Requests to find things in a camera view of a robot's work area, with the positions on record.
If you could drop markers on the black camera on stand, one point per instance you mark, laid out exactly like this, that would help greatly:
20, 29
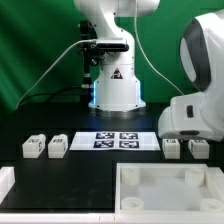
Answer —
91, 54

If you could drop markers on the white L-shaped obstacle fixture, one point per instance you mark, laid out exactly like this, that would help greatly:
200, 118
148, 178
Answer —
7, 181

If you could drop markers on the white sheet with AprilTags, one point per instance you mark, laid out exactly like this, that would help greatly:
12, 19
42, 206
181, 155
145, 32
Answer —
111, 140

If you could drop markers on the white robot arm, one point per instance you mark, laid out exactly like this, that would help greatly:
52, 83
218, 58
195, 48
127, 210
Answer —
194, 116

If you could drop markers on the white square tabletop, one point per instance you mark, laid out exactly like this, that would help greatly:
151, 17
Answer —
160, 187

